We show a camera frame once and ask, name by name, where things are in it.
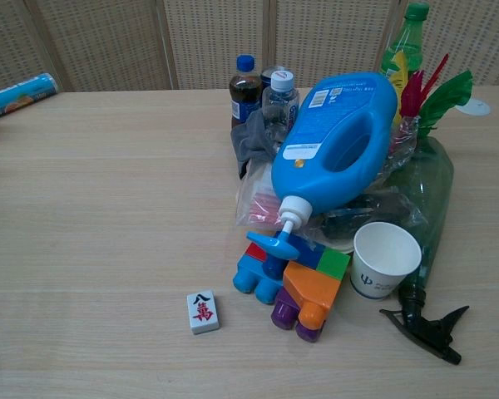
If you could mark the white mahjong tile red characters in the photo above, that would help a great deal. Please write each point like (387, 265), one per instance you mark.
(203, 312)

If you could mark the plastic bag of red straws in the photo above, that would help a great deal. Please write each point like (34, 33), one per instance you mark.
(260, 203)

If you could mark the red toy block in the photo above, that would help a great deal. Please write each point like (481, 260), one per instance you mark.
(255, 251)

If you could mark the grey cloth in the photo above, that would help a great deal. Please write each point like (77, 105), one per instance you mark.
(253, 141)

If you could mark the blue detergent pump bottle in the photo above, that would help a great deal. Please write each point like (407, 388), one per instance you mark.
(316, 166)

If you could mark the blue toy block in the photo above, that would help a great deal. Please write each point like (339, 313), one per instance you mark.
(255, 282)

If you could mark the clear water bottle white cap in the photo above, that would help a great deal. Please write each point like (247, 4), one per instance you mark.
(279, 99)

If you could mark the green toy block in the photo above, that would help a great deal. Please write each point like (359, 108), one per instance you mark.
(333, 266)

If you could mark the cola bottle blue cap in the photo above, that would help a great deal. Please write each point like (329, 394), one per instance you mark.
(245, 91)

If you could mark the orange toy block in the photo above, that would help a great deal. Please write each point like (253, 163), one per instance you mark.
(312, 291)

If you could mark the purple toy block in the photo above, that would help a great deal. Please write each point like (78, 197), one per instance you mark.
(283, 313)

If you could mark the clear plastic bag dark contents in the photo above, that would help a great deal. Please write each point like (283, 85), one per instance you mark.
(382, 203)

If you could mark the white paper cup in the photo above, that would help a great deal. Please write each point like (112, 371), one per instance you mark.
(374, 278)

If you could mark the clear crumpled plastic wrap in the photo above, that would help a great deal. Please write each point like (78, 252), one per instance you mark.
(403, 145)

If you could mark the green spray bottle black trigger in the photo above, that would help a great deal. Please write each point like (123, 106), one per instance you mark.
(436, 187)

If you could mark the wooden rattan folding screen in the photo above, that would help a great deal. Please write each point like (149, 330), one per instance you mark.
(108, 41)

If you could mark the red green feather shuttlecock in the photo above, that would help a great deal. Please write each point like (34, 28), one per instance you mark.
(445, 95)

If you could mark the green soda bottle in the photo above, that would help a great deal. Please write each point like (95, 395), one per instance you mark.
(407, 41)

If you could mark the white round disc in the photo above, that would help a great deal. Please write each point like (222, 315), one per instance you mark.
(478, 108)

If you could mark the blue snack tube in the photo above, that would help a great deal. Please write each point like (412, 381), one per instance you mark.
(21, 97)

